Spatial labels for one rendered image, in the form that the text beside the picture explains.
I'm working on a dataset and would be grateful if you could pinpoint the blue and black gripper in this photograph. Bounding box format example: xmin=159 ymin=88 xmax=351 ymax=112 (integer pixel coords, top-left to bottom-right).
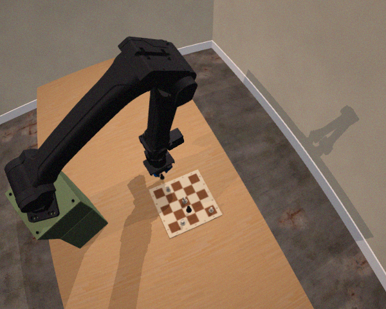
xmin=143 ymin=151 xmax=175 ymax=177

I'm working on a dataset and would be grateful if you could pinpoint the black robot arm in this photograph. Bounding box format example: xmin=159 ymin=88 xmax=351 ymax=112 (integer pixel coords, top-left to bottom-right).
xmin=5 ymin=37 xmax=198 ymax=223

